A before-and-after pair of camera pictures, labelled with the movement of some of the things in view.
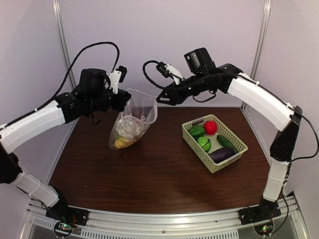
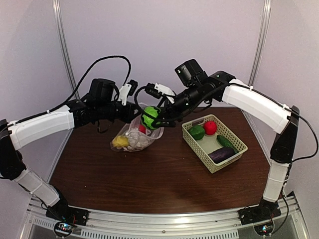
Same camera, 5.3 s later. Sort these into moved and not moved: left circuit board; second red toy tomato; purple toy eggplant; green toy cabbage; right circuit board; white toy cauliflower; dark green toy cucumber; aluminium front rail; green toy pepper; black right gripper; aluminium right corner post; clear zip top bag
Moved: green toy cabbage; black right gripper; white toy cauliflower; clear zip top bag
Not moved: green toy pepper; left circuit board; right circuit board; purple toy eggplant; second red toy tomato; dark green toy cucumber; aluminium right corner post; aluminium front rail
